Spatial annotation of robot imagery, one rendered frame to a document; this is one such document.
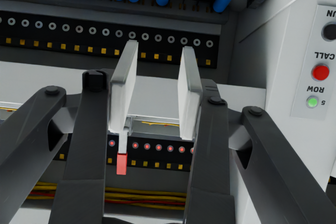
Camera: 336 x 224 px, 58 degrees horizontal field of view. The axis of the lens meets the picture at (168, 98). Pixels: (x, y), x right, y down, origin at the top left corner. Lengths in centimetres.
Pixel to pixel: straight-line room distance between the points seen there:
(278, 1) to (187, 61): 20
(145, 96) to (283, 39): 16
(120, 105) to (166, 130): 27
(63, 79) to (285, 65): 24
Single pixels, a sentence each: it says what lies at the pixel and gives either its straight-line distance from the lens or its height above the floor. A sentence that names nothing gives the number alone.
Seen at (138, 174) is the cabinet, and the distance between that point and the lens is 61.
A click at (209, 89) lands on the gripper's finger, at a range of 17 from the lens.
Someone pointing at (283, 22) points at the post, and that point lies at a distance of 35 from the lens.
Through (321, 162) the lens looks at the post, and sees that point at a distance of 41.
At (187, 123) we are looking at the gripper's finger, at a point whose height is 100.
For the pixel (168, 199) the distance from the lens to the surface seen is 55.
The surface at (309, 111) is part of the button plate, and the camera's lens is 37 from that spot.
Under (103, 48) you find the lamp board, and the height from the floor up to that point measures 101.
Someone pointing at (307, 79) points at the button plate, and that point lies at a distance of 36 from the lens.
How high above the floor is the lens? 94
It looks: 17 degrees up
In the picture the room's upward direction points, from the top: 173 degrees counter-clockwise
